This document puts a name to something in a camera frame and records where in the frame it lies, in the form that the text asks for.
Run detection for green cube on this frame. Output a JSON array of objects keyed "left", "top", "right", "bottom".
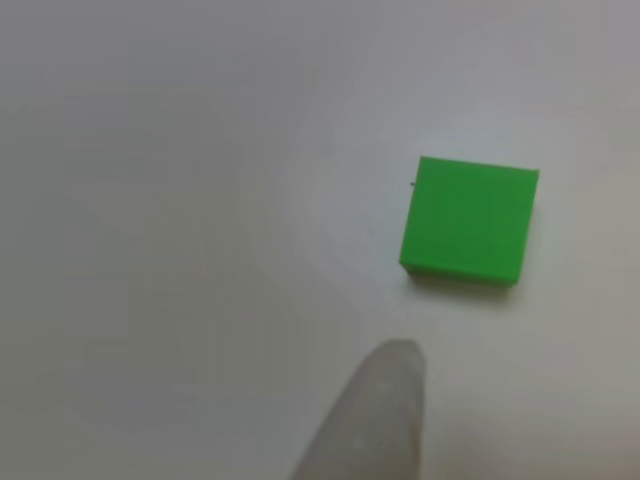
[{"left": 398, "top": 155, "right": 541, "bottom": 290}]

